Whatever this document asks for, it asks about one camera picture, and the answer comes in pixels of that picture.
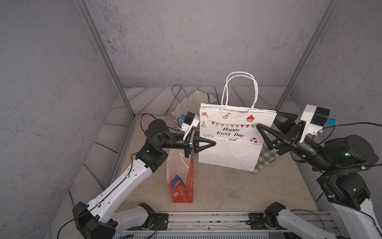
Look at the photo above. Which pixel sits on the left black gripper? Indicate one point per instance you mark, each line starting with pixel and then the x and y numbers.
pixel 191 144

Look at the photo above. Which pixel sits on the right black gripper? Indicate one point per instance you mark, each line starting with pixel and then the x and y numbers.
pixel 290 139

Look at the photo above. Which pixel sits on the white happy every day bag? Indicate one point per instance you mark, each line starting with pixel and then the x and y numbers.
pixel 238 142

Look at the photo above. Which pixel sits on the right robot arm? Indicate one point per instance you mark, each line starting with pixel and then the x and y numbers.
pixel 339 162

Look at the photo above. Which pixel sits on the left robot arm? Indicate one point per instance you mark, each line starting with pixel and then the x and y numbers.
pixel 99 219

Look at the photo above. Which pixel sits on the red and white paper bag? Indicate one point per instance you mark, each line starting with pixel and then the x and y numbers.
pixel 180 176

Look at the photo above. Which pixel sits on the blue checkered paper bag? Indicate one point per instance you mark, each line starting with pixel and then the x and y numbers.
pixel 191 103

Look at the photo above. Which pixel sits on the green checkered cloth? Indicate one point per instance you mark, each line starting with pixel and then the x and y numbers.
pixel 266 157

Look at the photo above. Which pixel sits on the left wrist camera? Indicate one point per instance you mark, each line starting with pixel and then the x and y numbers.
pixel 190 121

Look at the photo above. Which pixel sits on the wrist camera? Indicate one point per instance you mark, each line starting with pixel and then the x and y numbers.
pixel 190 121
pixel 314 119

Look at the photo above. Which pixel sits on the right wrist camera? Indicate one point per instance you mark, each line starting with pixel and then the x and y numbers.
pixel 314 119

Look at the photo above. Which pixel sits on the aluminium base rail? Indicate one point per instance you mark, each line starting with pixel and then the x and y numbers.
pixel 187 225

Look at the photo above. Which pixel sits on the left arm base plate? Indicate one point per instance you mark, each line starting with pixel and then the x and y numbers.
pixel 158 221

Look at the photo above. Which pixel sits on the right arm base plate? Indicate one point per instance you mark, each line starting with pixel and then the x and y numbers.
pixel 256 221

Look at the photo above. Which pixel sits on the right metal frame post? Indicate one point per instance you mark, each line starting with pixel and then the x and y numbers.
pixel 316 36

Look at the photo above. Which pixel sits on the metal frame post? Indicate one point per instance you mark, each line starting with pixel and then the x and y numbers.
pixel 316 36
pixel 87 18

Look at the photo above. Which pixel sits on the left metal frame post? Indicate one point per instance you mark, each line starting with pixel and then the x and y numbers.
pixel 87 18

